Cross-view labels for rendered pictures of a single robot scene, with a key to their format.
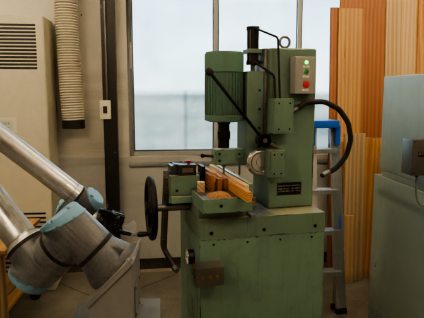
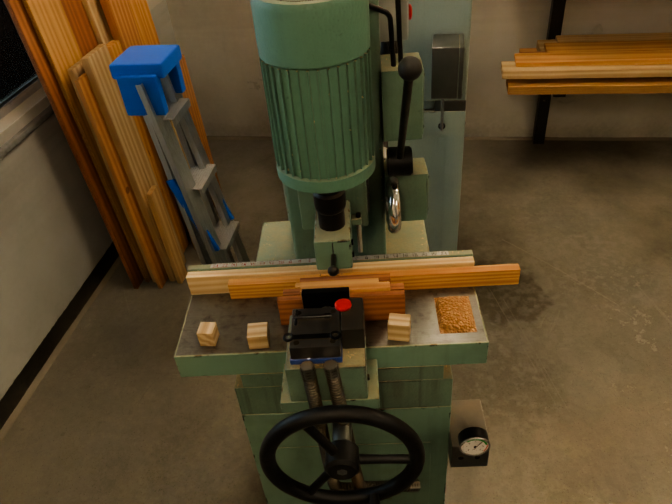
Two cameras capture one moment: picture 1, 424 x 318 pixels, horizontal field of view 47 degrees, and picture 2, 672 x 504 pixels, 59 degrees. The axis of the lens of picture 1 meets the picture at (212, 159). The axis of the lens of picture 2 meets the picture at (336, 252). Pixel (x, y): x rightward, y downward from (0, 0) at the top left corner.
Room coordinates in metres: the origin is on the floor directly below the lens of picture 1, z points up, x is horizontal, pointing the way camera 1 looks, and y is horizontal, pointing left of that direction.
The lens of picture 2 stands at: (1.94, 0.83, 1.74)
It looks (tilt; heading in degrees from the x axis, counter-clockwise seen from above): 38 degrees down; 288
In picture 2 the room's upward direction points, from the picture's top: 6 degrees counter-clockwise
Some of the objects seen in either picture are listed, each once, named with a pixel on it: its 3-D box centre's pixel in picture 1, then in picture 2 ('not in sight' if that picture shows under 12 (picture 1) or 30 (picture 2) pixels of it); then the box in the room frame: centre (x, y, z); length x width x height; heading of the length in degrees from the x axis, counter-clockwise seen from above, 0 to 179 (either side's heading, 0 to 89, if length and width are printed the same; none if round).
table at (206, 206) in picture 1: (200, 191); (330, 338); (2.22, 0.05, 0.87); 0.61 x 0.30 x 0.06; 14
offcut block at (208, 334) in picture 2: not in sight; (208, 334); (2.45, 0.13, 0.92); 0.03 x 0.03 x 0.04; 9
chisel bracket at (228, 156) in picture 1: (228, 157); (335, 236); (2.24, -0.07, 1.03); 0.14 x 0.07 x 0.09; 104
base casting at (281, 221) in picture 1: (248, 213); (343, 300); (2.26, -0.17, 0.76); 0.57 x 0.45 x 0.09; 104
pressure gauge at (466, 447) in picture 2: (190, 259); (473, 442); (1.93, 0.09, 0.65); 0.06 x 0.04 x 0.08; 14
